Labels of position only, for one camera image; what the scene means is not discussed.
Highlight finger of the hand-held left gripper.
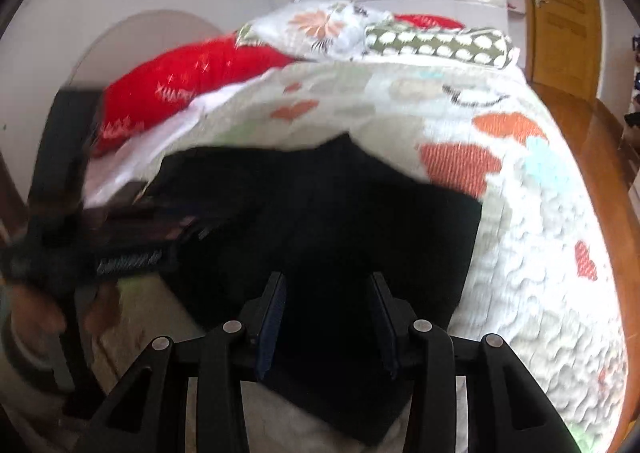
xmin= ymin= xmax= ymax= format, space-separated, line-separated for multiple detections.
xmin=102 ymin=203 xmax=211 ymax=248

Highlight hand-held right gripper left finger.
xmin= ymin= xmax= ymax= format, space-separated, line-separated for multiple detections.
xmin=75 ymin=272 xmax=288 ymax=453

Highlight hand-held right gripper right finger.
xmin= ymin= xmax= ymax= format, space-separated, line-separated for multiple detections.
xmin=369 ymin=272 xmax=583 ymax=453

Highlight black pants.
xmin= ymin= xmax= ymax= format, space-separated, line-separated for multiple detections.
xmin=145 ymin=132 xmax=483 ymax=446

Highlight person's left forearm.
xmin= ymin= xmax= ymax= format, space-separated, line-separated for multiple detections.
xmin=0 ymin=323 xmax=68 ymax=386

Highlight person's left hand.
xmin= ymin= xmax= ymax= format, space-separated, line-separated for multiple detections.
xmin=7 ymin=280 xmax=123 ymax=340

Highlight red blanket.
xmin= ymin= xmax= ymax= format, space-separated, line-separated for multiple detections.
xmin=92 ymin=35 xmax=296 ymax=156

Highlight heart patterned quilt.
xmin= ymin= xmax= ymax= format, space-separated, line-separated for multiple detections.
xmin=95 ymin=58 xmax=628 ymax=453

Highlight beige rounded headboard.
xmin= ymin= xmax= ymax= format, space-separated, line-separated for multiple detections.
xmin=65 ymin=9 xmax=226 ymax=94

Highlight floral pillow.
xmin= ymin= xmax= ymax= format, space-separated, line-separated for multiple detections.
xmin=235 ymin=0 xmax=396 ymax=58

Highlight green patterned bolster pillow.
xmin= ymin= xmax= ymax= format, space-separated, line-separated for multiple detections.
xmin=364 ymin=23 xmax=521 ymax=70

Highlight red pillow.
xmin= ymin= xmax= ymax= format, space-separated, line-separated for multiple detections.
xmin=395 ymin=14 xmax=466 ymax=31

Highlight shoe rack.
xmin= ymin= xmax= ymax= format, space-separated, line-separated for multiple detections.
xmin=622 ymin=33 xmax=640 ymax=131

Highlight wooden door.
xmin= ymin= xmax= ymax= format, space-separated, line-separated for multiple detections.
xmin=517 ymin=0 xmax=608 ymax=101

